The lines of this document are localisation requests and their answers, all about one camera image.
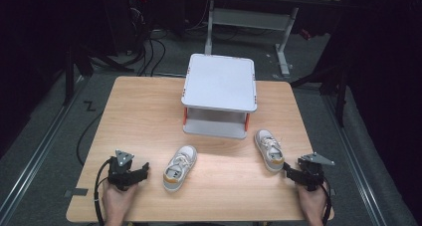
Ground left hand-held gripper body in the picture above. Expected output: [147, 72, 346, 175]
[106, 149, 137, 191]

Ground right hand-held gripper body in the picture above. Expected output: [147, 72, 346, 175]
[297, 151, 335, 192]

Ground white sneaker with yellow heel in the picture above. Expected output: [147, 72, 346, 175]
[162, 144, 198, 192]
[254, 128, 286, 173]

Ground white rack with orange legs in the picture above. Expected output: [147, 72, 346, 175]
[180, 53, 259, 140]

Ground person's right hand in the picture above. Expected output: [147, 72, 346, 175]
[296, 182, 328, 221]

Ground person's left hand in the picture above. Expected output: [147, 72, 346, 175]
[102, 180, 139, 219]

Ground grey tape strip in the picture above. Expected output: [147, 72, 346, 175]
[64, 187, 90, 199]

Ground black metal stand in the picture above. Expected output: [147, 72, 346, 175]
[290, 36, 351, 127]
[63, 41, 135, 107]

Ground desk with white metal legs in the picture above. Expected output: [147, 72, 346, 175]
[185, 0, 342, 78]

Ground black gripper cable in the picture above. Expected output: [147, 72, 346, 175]
[320, 181, 333, 226]
[93, 158, 112, 226]

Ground metal floor rail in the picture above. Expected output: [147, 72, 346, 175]
[0, 76, 86, 222]
[321, 93, 387, 226]

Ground thin black floor cable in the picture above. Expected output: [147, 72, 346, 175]
[76, 111, 105, 167]

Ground black floor cables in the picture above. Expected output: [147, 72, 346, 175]
[127, 6, 167, 78]

